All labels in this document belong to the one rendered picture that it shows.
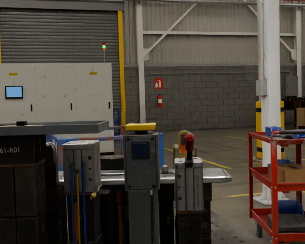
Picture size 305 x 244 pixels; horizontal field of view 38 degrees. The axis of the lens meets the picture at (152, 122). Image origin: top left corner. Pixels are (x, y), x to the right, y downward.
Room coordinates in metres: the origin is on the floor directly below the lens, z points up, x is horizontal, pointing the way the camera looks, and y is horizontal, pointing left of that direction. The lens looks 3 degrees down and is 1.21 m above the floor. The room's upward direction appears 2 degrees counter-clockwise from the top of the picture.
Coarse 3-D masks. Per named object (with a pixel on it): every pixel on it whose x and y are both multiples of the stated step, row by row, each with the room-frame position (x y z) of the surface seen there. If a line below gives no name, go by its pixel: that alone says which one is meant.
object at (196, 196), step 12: (180, 168) 1.03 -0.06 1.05; (192, 168) 1.03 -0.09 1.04; (180, 180) 1.03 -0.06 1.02; (192, 180) 1.03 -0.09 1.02; (180, 192) 1.03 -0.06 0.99; (192, 192) 1.03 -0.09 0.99; (180, 204) 1.03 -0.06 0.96; (192, 204) 1.03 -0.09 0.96; (180, 216) 1.04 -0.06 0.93; (192, 216) 1.04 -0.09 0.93; (180, 228) 1.04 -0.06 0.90; (192, 228) 1.05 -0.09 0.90; (180, 240) 1.04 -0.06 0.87; (192, 240) 1.05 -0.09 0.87
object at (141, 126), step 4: (128, 124) 0.89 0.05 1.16; (132, 124) 0.89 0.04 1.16; (136, 124) 0.88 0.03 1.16; (140, 124) 0.88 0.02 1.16; (144, 124) 0.88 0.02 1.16; (148, 124) 0.88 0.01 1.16; (152, 124) 0.88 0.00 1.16; (128, 128) 0.88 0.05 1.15; (132, 128) 0.88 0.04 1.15; (136, 128) 0.88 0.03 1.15; (140, 128) 0.88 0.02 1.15; (144, 128) 0.88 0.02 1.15; (148, 128) 0.88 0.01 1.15; (152, 128) 0.87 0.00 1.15; (136, 132) 0.90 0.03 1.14; (140, 132) 0.89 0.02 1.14; (144, 132) 0.89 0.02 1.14
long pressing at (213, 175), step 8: (208, 168) 1.29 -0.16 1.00; (216, 168) 1.29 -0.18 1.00; (104, 176) 1.21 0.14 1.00; (112, 176) 1.21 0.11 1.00; (120, 176) 1.21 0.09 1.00; (160, 176) 1.19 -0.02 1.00; (168, 176) 1.18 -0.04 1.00; (208, 176) 1.15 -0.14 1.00; (216, 176) 1.14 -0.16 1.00; (224, 176) 1.14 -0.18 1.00; (104, 184) 1.15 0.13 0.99; (112, 184) 1.15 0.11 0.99; (120, 184) 1.15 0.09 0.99
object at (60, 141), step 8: (112, 128) 4.42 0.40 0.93; (120, 128) 4.45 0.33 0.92; (48, 136) 4.21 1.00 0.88; (56, 136) 3.39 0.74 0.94; (112, 136) 3.24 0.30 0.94; (120, 136) 3.26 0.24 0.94; (160, 136) 3.35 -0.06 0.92; (160, 144) 3.35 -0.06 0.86; (160, 152) 3.35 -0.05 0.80; (160, 160) 3.35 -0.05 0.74; (160, 168) 3.35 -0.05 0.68
